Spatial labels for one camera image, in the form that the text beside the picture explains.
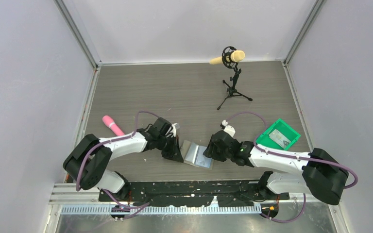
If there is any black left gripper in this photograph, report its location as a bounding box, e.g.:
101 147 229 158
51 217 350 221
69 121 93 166
156 134 184 163

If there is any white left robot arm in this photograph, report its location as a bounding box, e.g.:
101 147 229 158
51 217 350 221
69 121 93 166
63 117 184 201

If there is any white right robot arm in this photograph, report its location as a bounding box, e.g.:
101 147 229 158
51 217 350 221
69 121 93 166
203 131 351 205

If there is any card inside green bin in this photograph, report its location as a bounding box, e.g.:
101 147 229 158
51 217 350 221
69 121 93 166
269 130 291 150

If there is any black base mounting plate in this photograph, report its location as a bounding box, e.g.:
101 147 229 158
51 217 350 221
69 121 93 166
99 180 289 207

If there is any green plastic bin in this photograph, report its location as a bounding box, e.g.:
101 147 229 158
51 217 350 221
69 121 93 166
256 119 301 150

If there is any pink cylindrical toy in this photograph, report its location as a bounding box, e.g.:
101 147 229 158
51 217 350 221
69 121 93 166
102 115 125 136

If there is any black tripod microphone stand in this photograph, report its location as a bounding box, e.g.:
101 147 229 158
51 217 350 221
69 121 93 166
217 46 253 110

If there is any yellow foam microphone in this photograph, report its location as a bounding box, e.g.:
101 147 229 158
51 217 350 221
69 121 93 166
209 50 245 66

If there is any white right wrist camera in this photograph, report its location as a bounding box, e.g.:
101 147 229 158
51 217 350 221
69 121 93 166
220 120 236 137

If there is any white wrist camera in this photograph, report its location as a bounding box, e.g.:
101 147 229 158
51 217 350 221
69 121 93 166
169 123 180 137
220 120 236 137

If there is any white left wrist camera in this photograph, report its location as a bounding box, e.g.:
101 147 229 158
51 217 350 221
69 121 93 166
169 123 180 137

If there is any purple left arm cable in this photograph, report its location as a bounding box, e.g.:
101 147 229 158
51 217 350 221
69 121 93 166
75 111 161 221

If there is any aluminium frame rail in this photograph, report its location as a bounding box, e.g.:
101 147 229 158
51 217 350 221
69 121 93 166
48 182 341 216

